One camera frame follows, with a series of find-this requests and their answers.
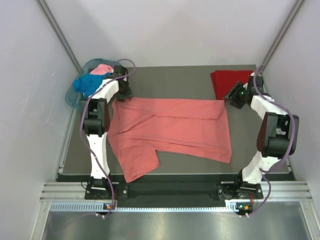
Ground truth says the slotted cable duct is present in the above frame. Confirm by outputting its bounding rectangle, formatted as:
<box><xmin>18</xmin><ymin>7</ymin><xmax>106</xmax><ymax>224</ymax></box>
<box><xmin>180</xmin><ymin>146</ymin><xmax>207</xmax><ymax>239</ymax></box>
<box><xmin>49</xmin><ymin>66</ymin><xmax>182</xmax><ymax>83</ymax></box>
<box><xmin>49</xmin><ymin>201</ymin><xmax>250</xmax><ymax>213</ymax></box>

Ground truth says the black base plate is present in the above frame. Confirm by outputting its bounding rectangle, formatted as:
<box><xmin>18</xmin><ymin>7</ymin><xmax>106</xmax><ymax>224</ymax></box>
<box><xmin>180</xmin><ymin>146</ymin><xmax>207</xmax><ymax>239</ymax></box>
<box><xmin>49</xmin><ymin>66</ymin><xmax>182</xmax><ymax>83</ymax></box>
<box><xmin>84</xmin><ymin>173</ymin><xmax>296</xmax><ymax>207</ymax></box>

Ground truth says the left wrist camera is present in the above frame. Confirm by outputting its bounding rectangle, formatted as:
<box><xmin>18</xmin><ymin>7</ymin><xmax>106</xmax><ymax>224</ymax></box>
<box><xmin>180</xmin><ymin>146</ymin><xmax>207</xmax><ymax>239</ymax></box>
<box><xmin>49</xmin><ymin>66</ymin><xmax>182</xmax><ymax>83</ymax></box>
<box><xmin>108</xmin><ymin>65</ymin><xmax>129</xmax><ymax>79</ymax></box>

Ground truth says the salmon pink t-shirt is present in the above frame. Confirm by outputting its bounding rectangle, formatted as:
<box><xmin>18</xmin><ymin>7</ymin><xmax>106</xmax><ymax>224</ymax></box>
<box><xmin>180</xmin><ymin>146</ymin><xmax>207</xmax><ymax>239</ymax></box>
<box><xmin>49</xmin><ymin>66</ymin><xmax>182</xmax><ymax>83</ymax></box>
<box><xmin>107</xmin><ymin>97</ymin><xmax>232</xmax><ymax>183</ymax></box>

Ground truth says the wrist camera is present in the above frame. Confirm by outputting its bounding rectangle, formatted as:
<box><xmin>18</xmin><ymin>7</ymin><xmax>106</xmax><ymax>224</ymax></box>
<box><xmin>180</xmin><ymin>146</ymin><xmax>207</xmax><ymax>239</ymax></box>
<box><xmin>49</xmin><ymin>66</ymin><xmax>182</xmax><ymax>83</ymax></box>
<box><xmin>108</xmin><ymin>65</ymin><xmax>129</xmax><ymax>79</ymax></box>
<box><xmin>247</xmin><ymin>72</ymin><xmax>265</xmax><ymax>95</ymax></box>

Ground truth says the light pink t-shirt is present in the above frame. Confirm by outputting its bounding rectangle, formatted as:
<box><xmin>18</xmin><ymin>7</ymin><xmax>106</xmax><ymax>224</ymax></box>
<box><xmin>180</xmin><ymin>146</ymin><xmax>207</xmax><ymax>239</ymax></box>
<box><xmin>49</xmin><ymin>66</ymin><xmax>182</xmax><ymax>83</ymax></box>
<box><xmin>90</xmin><ymin>63</ymin><xmax>114</xmax><ymax>76</ymax></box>

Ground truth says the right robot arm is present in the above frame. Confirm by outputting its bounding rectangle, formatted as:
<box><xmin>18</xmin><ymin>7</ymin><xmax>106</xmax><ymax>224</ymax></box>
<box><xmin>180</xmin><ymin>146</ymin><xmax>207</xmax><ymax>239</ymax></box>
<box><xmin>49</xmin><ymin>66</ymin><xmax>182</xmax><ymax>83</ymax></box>
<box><xmin>217</xmin><ymin>73</ymin><xmax>300</xmax><ymax>200</ymax></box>

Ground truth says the teal plastic basket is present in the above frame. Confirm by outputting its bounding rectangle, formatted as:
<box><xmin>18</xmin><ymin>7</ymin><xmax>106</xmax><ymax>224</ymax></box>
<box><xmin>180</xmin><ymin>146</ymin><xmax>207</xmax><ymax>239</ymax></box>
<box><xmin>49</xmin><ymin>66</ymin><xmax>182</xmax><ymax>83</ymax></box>
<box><xmin>65</xmin><ymin>58</ymin><xmax>122</xmax><ymax>110</ymax></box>

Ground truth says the right aluminium corner post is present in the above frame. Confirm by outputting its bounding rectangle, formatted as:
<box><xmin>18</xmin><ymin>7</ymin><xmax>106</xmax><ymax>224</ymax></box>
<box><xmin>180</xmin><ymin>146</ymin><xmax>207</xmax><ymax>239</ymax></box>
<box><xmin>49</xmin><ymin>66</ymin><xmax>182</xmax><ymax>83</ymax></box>
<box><xmin>262</xmin><ymin>0</ymin><xmax>306</xmax><ymax>70</ymax></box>

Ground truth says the folded red t-shirt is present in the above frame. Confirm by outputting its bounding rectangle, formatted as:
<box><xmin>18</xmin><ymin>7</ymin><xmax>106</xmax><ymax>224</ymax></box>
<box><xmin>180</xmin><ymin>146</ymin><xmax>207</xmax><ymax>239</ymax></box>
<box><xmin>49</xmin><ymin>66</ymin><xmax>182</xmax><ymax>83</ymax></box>
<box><xmin>210</xmin><ymin>70</ymin><xmax>253</xmax><ymax>100</ymax></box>

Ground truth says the blue t-shirt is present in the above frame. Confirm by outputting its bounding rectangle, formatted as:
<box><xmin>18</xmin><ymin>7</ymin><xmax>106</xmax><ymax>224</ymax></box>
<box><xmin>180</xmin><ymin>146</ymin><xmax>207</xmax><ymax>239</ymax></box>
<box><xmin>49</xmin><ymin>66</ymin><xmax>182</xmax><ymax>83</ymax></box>
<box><xmin>72</xmin><ymin>72</ymin><xmax>111</xmax><ymax>98</ymax></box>

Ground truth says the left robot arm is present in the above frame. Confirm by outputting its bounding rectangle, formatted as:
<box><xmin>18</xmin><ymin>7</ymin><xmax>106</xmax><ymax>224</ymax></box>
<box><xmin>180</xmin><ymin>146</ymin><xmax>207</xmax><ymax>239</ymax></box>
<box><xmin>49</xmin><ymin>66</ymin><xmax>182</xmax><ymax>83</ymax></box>
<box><xmin>78</xmin><ymin>63</ymin><xmax>131</xmax><ymax>201</ymax></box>

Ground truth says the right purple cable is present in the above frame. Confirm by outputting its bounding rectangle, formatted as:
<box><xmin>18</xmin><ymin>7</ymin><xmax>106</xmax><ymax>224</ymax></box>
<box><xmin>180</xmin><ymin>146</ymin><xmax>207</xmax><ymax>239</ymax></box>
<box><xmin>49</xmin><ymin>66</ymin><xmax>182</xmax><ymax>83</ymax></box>
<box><xmin>239</xmin><ymin>64</ymin><xmax>298</xmax><ymax>218</ymax></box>

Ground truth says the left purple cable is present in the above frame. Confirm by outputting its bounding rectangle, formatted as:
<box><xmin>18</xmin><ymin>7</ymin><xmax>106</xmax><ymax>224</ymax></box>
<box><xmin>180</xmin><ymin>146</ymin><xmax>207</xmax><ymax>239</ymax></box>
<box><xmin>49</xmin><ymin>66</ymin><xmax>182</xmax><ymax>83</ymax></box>
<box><xmin>78</xmin><ymin>58</ymin><xmax>137</xmax><ymax>217</ymax></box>

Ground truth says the left aluminium corner post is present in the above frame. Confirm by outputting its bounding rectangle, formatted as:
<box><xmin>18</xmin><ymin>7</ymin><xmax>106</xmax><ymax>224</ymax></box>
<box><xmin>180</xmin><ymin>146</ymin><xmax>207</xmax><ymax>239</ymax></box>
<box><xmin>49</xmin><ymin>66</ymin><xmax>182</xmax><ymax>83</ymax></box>
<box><xmin>36</xmin><ymin>0</ymin><xmax>82</xmax><ymax>73</ymax></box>

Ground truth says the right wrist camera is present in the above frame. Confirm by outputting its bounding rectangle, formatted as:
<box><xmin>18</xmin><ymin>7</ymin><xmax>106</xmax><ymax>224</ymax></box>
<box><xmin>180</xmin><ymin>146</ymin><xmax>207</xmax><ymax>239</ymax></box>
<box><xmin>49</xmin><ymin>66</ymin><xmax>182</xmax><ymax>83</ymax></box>
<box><xmin>247</xmin><ymin>72</ymin><xmax>265</xmax><ymax>95</ymax></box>

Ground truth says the aluminium corner post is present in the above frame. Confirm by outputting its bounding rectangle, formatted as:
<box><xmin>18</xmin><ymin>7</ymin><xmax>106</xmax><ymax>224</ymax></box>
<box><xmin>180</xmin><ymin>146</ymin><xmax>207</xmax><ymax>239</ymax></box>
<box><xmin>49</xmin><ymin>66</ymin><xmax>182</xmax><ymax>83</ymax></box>
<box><xmin>262</xmin><ymin>0</ymin><xmax>306</xmax><ymax>70</ymax></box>
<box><xmin>36</xmin><ymin>0</ymin><xmax>82</xmax><ymax>73</ymax></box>

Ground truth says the purple cable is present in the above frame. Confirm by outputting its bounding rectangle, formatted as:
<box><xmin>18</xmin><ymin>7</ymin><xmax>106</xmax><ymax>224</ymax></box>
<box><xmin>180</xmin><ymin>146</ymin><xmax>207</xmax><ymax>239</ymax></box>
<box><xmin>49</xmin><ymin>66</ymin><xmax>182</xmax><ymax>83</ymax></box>
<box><xmin>78</xmin><ymin>58</ymin><xmax>137</xmax><ymax>217</ymax></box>
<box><xmin>239</xmin><ymin>64</ymin><xmax>298</xmax><ymax>218</ymax></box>

